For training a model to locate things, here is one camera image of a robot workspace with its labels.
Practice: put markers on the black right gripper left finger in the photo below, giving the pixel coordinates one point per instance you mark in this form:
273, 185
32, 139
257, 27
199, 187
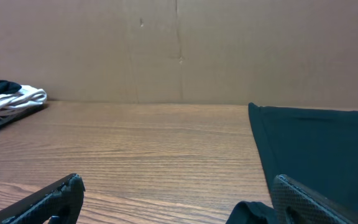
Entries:
59, 202

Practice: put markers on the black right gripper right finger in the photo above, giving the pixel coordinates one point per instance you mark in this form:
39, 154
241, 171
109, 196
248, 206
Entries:
295, 203

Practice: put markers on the black t-shirt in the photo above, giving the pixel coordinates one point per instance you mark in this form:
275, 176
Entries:
317, 148

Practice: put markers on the folded white garment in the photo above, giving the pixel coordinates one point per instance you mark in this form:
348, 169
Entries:
15, 105

